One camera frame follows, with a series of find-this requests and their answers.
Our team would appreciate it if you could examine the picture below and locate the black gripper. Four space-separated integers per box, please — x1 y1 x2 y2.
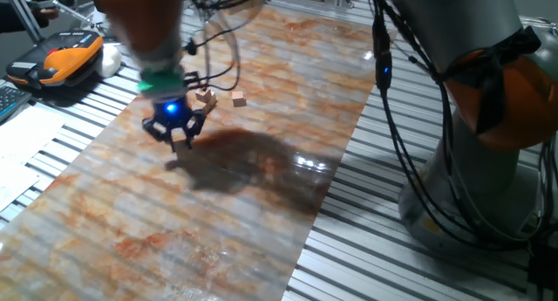
142 95 208 154

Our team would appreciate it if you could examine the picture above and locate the black sleeved forearm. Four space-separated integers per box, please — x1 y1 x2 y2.
0 2 35 34

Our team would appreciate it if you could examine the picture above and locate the person hand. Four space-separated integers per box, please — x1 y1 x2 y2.
29 0 60 30

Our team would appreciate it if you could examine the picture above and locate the white rounded object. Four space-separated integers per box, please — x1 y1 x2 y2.
94 43 123 79

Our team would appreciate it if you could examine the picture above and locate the orange marble pattern sheet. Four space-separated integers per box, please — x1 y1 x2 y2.
0 3 380 301

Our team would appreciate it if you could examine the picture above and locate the orange and black teach pendant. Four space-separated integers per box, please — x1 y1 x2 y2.
5 29 105 91

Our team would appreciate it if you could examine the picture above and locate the small brown cardboard box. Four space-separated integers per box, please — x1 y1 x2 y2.
226 0 267 15

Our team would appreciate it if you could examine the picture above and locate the blank white paper sheet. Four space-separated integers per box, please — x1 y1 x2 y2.
0 105 66 165

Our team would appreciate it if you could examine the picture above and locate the black keyboard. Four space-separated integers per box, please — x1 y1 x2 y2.
0 85 34 124

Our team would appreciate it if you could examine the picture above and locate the white paper with print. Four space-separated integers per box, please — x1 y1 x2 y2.
0 157 41 213

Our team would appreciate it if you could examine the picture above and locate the grey aluminium bar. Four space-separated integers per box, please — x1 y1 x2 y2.
2 0 45 44

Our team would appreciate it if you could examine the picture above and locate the green gripper mount plate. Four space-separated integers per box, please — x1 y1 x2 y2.
136 66 187 98

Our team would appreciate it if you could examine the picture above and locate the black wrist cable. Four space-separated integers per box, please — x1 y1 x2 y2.
182 0 282 92

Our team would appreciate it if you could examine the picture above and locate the grey metal base plate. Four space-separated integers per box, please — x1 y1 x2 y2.
71 6 132 44

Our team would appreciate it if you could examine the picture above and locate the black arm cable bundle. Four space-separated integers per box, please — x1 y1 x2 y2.
368 0 558 250

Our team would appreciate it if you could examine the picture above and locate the black strap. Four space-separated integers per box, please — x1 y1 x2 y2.
443 25 542 135

